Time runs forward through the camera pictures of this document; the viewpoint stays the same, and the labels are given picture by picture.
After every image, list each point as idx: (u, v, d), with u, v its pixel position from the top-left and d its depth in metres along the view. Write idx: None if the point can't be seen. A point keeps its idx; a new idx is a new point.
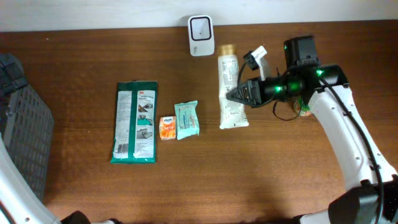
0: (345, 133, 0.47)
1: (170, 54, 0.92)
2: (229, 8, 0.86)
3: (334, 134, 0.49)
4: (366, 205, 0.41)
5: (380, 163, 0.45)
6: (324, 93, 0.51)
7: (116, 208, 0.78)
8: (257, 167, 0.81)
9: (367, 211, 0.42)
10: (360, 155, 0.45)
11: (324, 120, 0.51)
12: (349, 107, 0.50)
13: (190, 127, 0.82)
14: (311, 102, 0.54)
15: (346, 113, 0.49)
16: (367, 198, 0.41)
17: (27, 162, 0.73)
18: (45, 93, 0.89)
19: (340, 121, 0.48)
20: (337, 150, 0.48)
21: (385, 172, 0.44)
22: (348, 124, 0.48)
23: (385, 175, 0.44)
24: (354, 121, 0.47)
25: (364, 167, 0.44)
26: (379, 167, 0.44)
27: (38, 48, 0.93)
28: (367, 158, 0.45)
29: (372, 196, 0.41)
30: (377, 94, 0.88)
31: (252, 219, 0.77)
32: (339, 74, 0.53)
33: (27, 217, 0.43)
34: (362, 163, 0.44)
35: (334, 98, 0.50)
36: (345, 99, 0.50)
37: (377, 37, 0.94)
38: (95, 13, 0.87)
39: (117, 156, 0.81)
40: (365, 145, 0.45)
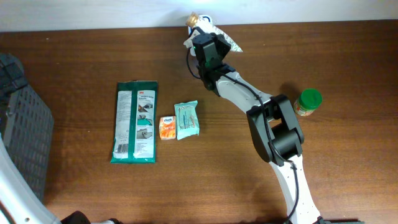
0: (240, 92, 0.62)
1: (170, 54, 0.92)
2: (229, 7, 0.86)
3: (233, 97, 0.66)
4: (257, 120, 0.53)
5: (262, 95, 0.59)
6: (221, 81, 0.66)
7: (116, 208, 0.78)
8: (257, 167, 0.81)
9: (263, 126, 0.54)
10: (247, 97, 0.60)
11: (226, 93, 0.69)
12: (238, 77, 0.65)
13: (190, 127, 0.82)
14: (219, 90, 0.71)
15: (234, 81, 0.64)
16: (256, 116, 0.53)
17: (27, 162, 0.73)
18: (45, 93, 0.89)
19: (237, 89, 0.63)
20: (242, 105, 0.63)
21: (265, 98, 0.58)
22: (237, 88, 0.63)
23: (265, 99, 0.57)
24: (239, 83, 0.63)
25: (254, 102, 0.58)
26: (260, 96, 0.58)
27: (38, 48, 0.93)
28: (251, 97, 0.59)
29: (259, 114, 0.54)
30: (376, 94, 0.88)
31: (252, 219, 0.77)
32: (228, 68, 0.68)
33: (28, 218, 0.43)
34: (249, 100, 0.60)
35: (227, 78, 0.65)
36: (236, 76, 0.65)
37: (377, 36, 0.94)
38: (95, 13, 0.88)
39: (117, 156, 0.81)
40: (249, 93, 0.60)
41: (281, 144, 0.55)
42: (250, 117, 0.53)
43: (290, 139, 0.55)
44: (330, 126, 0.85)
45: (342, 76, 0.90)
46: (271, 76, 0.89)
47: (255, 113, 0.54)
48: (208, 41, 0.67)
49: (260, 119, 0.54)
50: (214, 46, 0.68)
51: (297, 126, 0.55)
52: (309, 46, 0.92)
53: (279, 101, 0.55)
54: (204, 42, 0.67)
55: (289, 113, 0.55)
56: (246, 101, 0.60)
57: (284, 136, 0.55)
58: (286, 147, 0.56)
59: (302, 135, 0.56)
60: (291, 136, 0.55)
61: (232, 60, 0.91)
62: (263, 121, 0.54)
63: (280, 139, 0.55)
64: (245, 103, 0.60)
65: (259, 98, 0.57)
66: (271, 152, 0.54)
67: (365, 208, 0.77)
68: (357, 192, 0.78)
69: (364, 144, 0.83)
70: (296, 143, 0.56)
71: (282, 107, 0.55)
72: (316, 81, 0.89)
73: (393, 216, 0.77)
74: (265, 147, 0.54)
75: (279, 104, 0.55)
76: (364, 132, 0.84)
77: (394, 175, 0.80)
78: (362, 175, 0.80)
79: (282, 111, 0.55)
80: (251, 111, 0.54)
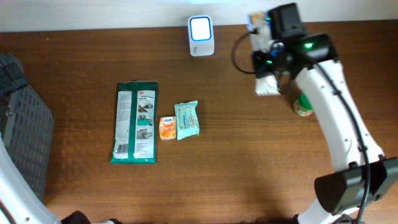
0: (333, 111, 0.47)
1: (170, 54, 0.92)
2: (228, 7, 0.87)
3: (322, 113, 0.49)
4: (353, 183, 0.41)
5: (367, 142, 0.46)
6: (313, 69, 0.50)
7: (116, 208, 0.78)
8: (257, 167, 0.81)
9: (355, 189, 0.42)
10: (323, 85, 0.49)
11: (308, 88, 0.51)
12: (339, 84, 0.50)
13: (190, 127, 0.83)
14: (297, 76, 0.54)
15: (335, 93, 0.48)
16: (354, 179, 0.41)
17: (27, 162, 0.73)
18: (45, 93, 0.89)
19: (311, 70, 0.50)
20: (328, 135, 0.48)
21: (371, 151, 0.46)
22: (337, 104, 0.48)
23: (371, 155, 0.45)
24: (342, 100, 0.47)
25: (353, 148, 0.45)
26: (366, 148, 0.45)
27: (38, 48, 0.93)
28: (331, 89, 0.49)
29: (357, 176, 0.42)
30: (376, 93, 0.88)
31: (252, 219, 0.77)
32: (326, 46, 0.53)
33: (28, 217, 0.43)
34: (336, 99, 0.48)
35: (324, 76, 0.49)
36: (339, 79, 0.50)
37: (376, 37, 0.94)
38: (95, 14, 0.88)
39: (117, 156, 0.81)
40: (329, 82, 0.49)
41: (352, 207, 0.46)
42: (349, 181, 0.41)
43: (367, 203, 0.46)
44: None
45: (342, 76, 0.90)
46: None
47: (356, 175, 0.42)
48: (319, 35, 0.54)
49: (358, 183, 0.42)
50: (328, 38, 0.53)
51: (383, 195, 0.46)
52: None
53: (388, 166, 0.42)
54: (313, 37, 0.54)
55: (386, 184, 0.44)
56: (310, 78, 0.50)
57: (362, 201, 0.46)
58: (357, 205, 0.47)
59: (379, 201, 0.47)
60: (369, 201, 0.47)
61: (232, 60, 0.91)
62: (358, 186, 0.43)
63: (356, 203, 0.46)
64: (326, 104, 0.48)
65: (341, 95, 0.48)
66: (337, 211, 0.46)
67: (365, 208, 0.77)
68: None
69: None
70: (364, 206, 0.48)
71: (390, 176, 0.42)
72: None
73: (393, 216, 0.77)
74: (334, 206, 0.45)
75: (387, 175, 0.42)
76: None
77: None
78: None
79: (385, 179, 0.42)
80: (351, 171, 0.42)
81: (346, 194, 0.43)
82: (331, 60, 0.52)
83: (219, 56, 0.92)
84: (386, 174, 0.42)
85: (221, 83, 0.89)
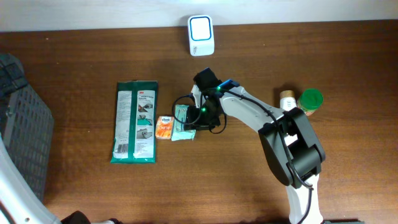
0: (245, 107, 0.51)
1: (170, 54, 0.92)
2: (229, 7, 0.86)
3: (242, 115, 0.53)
4: (269, 137, 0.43)
5: (273, 110, 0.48)
6: (225, 98, 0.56)
7: (116, 208, 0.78)
8: (256, 167, 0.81)
9: (278, 144, 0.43)
10: (232, 99, 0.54)
11: (234, 111, 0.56)
12: (244, 93, 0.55)
13: (186, 132, 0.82)
14: (223, 108, 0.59)
15: (240, 98, 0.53)
16: (268, 133, 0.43)
17: (27, 162, 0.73)
18: (45, 93, 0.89)
19: (222, 98, 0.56)
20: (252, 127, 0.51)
21: (278, 113, 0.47)
22: (243, 103, 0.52)
23: (278, 114, 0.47)
24: (247, 98, 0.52)
25: (263, 119, 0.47)
26: (271, 112, 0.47)
27: (38, 47, 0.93)
28: (236, 97, 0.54)
29: (271, 130, 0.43)
30: (377, 94, 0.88)
31: (252, 219, 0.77)
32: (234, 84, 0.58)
33: (28, 218, 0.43)
34: (243, 100, 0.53)
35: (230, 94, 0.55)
36: (242, 91, 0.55)
37: (377, 36, 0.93)
38: (95, 13, 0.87)
39: (117, 156, 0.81)
40: (232, 93, 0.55)
41: (301, 166, 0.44)
42: (264, 136, 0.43)
43: (310, 158, 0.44)
44: (330, 126, 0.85)
45: (342, 76, 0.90)
46: (270, 77, 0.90)
47: (270, 130, 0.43)
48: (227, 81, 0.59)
49: (276, 137, 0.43)
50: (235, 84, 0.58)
51: (317, 141, 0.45)
52: (308, 46, 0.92)
53: (295, 114, 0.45)
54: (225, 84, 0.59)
55: (307, 129, 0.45)
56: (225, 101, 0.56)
57: (303, 154, 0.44)
58: (306, 168, 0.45)
59: (324, 152, 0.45)
60: (309, 152, 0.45)
61: (231, 60, 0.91)
62: (280, 140, 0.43)
63: (299, 159, 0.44)
64: (239, 107, 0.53)
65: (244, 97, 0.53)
66: (290, 177, 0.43)
67: (365, 208, 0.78)
68: (357, 192, 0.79)
69: (365, 144, 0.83)
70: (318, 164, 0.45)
71: (298, 119, 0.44)
72: (316, 81, 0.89)
73: (393, 216, 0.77)
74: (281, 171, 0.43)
75: (294, 119, 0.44)
76: (365, 132, 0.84)
77: (393, 175, 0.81)
78: (362, 175, 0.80)
79: (297, 124, 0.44)
80: (262, 129, 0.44)
81: (275, 152, 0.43)
82: (236, 86, 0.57)
83: (219, 56, 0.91)
84: (295, 121, 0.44)
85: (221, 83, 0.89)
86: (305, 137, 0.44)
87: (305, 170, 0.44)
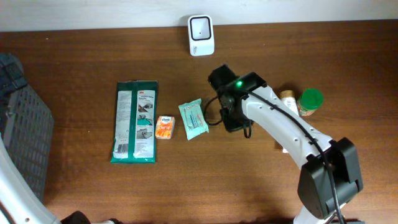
0: (280, 122, 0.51)
1: (170, 54, 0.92)
2: (229, 7, 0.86)
3: (272, 129, 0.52)
4: (318, 175, 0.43)
5: (317, 135, 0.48)
6: (252, 102, 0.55)
7: (116, 208, 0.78)
8: (257, 167, 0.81)
9: (324, 181, 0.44)
10: (260, 105, 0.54)
11: (258, 119, 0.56)
12: (274, 101, 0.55)
13: (199, 127, 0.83)
14: (243, 110, 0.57)
15: (272, 107, 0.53)
16: (316, 172, 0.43)
17: (27, 162, 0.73)
18: (45, 93, 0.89)
19: (246, 100, 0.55)
20: (283, 143, 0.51)
21: (323, 141, 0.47)
22: (276, 114, 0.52)
23: (324, 144, 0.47)
24: (279, 109, 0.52)
25: (307, 145, 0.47)
26: (316, 140, 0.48)
27: (38, 47, 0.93)
28: (267, 105, 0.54)
29: (319, 168, 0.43)
30: (377, 93, 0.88)
31: (252, 219, 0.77)
32: (255, 83, 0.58)
33: (28, 218, 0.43)
34: (275, 111, 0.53)
35: (259, 98, 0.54)
36: (271, 96, 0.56)
37: (377, 36, 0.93)
38: (95, 13, 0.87)
39: (117, 156, 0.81)
40: (261, 99, 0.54)
41: (339, 200, 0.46)
42: (311, 175, 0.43)
43: (348, 191, 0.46)
44: (330, 126, 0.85)
45: (342, 76, 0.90)
46: (270, 77, 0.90)
47: (318, 168, 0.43)
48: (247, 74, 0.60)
49: (323, 174, 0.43)
50: (258, 83, 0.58)
51: (359, 176, 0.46)
52: (308, 46, 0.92)
53: (344, 149, 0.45)
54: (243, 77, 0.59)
55: (353, 164, 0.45)
56: (250, 106, 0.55)
57: (342, 188, 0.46)
58: (344, 200, 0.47)
59: (361, 185, 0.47)
60: (349, 185, 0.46)
61: (231, 60, 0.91)
62: (327, 178, 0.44)
63: (339, 193, 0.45)
64: (269, 119, 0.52)
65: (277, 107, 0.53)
66: (329, 211, 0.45)
67: (365, 208, 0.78)
68: (357, 192, 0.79)
69: (365, 144, 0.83)
70: (353, 195, 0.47)
71: (347, 155, 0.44)
72: (316, 81, 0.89)
73: (393, 216, 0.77)
74: (319, 205, 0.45)
75: (344, 154, 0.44)
76: (365, 132, 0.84)
77: (394, 175, 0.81)
78: (362, 175, 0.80)
79: (346, 160, 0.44)
80: (308, 164, 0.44)
81: (318, 188, 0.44)
82: (262, 86, 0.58)
83: (219, 56, 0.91)
84: (344, 155, 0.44)
85: None
86: (351, 173, 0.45)
87: (342, 201, 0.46)
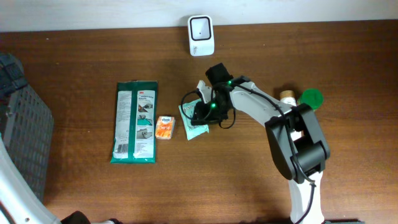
0: (254, 102, 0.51)
1: (170, 54, 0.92)
2: (229, 8, 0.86)
3: (250, 110, 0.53)
4: (275, 130, 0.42)
5: (284, 105, 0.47)
6: (235, 91, 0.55)
7: (117, 208, 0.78)
8: (256, 167, 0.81)
9: (283, 137, 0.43)
10: (242, 92, 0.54)
11: (242, 107, 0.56)
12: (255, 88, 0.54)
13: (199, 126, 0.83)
14: (232, 102, 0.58)
15: (250, 91, 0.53)
16: (274, 126, 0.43)
17: (27, 162, 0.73)
18: (45, 93, 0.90)
19: (232, 91, 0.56)
20: (259, 121, 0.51)
21: (286, 107, 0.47)
22: (252, 98, 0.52)
23: (286, 108, 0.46)
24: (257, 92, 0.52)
25: (272, 112, 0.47)
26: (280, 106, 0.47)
27: (38, 47, 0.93)
28: (245, 91, 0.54)
29: (277, 123, 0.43)
30: (376, 94, 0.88)
31: (252, 219, 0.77)
32: (244, 80, 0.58)
33: (28, 218, 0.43)
34: (252, 95, 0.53)
35: (240, 87, 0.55)
36: (252, 86, 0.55)
37: (377, 37, 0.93)
38: (95, 13, 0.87)
39: (117, 156, 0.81)
40: (242, 88, 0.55)
41: (306, 162, 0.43)
42: (271, 129, 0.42)
43: (314, 154, 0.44)
44: (329, 126, 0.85)
45: (342, 76, 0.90)
46: (270, 77, 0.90)
47: (275, 123, 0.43)
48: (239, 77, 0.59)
49: (282, 130, 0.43)
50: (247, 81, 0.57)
51: (323, 138, 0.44)
52: (308, 46, 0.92)
53: (301, 108, 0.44)
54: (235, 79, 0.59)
55: (314, 123, 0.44)
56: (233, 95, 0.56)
57: (308, 150, 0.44)
58: (311, 165, 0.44)
59: (329, 149, 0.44)
60: (314, 148, 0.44)
61: (232, 60, 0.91)
62: (285, 134, 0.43)
63: (304, 154, 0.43)
64: (248, 102, 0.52)
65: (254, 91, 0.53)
66: (295, 173, 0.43)
67: (365, 208, 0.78)
68: (357, 192, 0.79)
69: (365, 144, 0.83)
70: (323, 161, 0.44)
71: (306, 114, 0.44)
72: (316, 81, 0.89)
73: (392, 216, 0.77)
74: (285, 164, 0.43)
75: (300, 112, 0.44)
76: (364, 132, 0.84)
77: (394, 175, 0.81)
78: (362, 175, 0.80)
79: (305, 119, 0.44)
80: (268, 121, 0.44)
81: (279, 143, 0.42)
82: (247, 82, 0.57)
83: (219, 56, 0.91)
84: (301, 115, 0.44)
85: None
86: (311, 133, 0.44)
87: (309, 165, 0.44)
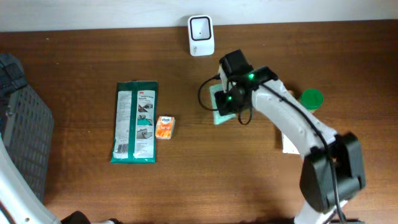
0: (286, 113, 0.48)
1: (170, 54, 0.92)
2: (229, 7, 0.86)
3: (278, 118, 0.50)
4: (319, 167, 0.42)
5: (323, 128, 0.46)
6: (261, 93, 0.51)
7: (116, 208, 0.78)
8: (257, 167, 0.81)
9: (326, 174, 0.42)
10: (269, 96, 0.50)
11: (266, 111, 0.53)
12: (284, 92, 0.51)
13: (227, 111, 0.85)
14: (254, 102, 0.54)
15: (282, 99, 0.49)
16: (318, 162, 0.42)
17: (27, 162, 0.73)
18: (45, 93, 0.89)
19: (256, 91, 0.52)
20: (290, 134, 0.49)
21: (328, 134, 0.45)
22: (284, 107, 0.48)
23: (328, 137, 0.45)
24: (289, 102, 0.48)
25: (313, 138, 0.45)
26: (321, 132, 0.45)
27: (38, 47, 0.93)
28: (275, 97, 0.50)
29: (322, 158, 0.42)
30: (376, 93, 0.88)
31: (252, 219, 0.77)
32: (268, 75, 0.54)
33: (28, 218, 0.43)
34: (283, 102, 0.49)
35: (268, 89, 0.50)
36: (281, 89, 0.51)
37: (377, 36, 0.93)
38: (95, 13, 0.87)
39: (117, 156, 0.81)
40: (270, 91, 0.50)
41: (341, 193, 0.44)
42: (313, 163, 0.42)
43: (349, 188, 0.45)
44: (329, 126, 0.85)
45: (342, 76, 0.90)
46: None
47: (319, 158, 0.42)
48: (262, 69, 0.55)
49: (325, 166, 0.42)
50: (272, 76, 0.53)
51: (362, 173, 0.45)
52: (308, 46, 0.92)
53: (348, 142, 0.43)
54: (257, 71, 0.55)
55: (357, 160, 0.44)
56: (258, 98, 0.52)
57: (346, 183, 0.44)
58: (344, 196, 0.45)
59: (364, 183, 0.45)
60: (352, 182, 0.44)
61: None
62: (329, 170, 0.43)
63: (341, 187, 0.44)
64: (277, 111, 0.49)
65: (286, 99, 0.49)
66: (328, 206, 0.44)
67: (365, 208, 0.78)
68: (356, 192, 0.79)
69: (364, 144, 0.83)
70: (356, 193, 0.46)
71: (352, 149, 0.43)
72: (316, 81, 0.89)
73: (392, 216, 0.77)
74: (320, 200, 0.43)
75: (347, 147, 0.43)
76: (364, 132, 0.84)
77: (394, 175, 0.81)
78: None
79: (350, 155, 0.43)
80: (311, 155, 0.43)
81: (319, 180, 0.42)
82: (273, 79, 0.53)
83: (219, 56, 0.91)
84: (347, 150, 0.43)
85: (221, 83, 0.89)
86: (353, 168, 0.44)
87: (342, 197, 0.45)
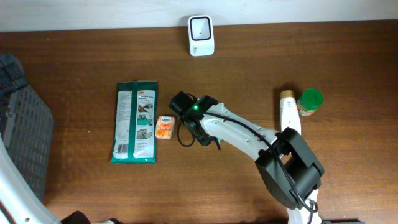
0: (233, 129, 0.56)
1: (170, 55, 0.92)
2: (229, 8, 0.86)
3: (228, 136, 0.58)
4: (269, 168, 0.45)
5: (265, 131, 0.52)
6: (208, 120, 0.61)
7: (117, 208, 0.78)
8: (257, 167, 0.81)
9: (278, 173, 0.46)
10: (215, 120, 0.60)
11: (218, 133, 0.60)
12: (226, 113, 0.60)
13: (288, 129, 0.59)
14: (206, 130, 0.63)
15: (224, 119, 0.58)
16: (267, 163, 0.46)
17: (27, 162, 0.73)
18: (45, 93, 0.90)
19: (203, 120, 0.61)
20: (239, 146, 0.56)
21: (270, 135, 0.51)
22: (228, 126, 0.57)
23: (271, 137, 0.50)
24: (231, 119, 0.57)
25: (258, 144, 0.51)
26: (263, 135, 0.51)
27: (38, 48, 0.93)
28: (219, 118, 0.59)
29: (270, 160, 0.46)
30: (376, 94, 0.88)
31: (252, 219, 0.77)
32: (209, 102, 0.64)
33: (27, 218, 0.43)
34: (227, 121, 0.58)
35: (212, 115, 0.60)
36: (222, 111, 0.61)
37: (377, 37, 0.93)
38: (94, 13, 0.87)
39: (117, 156, 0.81)
40: (213, 115, 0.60)
41: (304, 186, 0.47)
42: (263, 167, 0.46)
43: (310, 178, 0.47)
44: (329, 126, 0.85)
45: (342, 76, 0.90)
46: (270, 77, 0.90)
47: (267, 160, 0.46)
48: (203, 99, 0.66)
49: (276, 165, 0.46)
50: (213, 102, 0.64)
51: (316, 160, 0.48)
52: (308, 46, 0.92)
53: (290, 137, 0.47)
54: (201, 101, 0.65)
55: (303, 149, 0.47)
56: (206, 124, 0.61)
57: (303, 175, 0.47)
58: (308, 188, 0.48)
59: (322, 168, 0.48)
60: (310, 170, 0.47)
61: (232, 60, 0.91)
62: (280, 167, 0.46)
63: (300, 180, 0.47)
64: (225, 129, 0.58)
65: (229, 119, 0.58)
66: (296, 201, 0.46)
67: (365, 208, 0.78)
68: (357, 192, 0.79)
69: (365, 144, 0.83)
70: (319, 180, 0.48)
71: (294, 140, 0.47)
72: (316, 81, 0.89)
73: (392, 216, 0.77)
74: (286, 196, 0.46)
75: (289, 141, 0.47)
76: (364, 132, 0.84)
77: (394, 175, 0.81)
78: (362, 175, 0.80)
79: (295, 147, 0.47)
80: (260, 159, 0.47)
81: (276, 179, 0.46)
82: (214, 104, 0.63)
83: (219, 56, 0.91)
84: (290, 143, 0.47)
85: (221, 83, 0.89)
86: (304, 157, 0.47)
87: (306, 190, 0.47)
